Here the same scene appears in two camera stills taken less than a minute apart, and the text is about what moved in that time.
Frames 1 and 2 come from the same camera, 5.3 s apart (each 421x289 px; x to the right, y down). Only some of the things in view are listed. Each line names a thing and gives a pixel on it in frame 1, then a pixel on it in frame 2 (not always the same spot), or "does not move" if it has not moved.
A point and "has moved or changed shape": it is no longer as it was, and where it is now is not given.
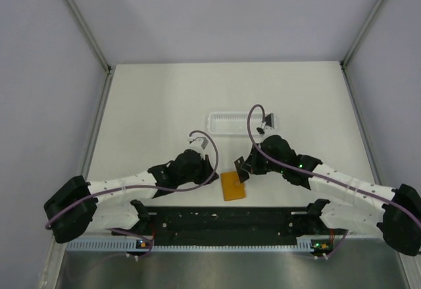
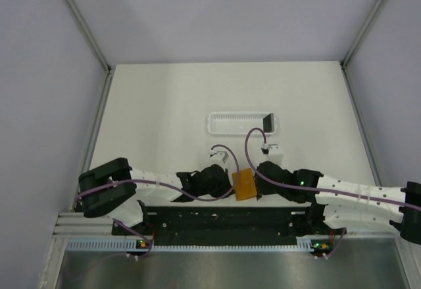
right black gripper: (251, 164) → (262, 189)
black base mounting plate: (229, 226) does not move
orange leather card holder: (233, 188) has moved or changed shape
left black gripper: (208, 171) → (225, 187)
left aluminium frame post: (82, 19) does not move
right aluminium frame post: (368, 20) does not move
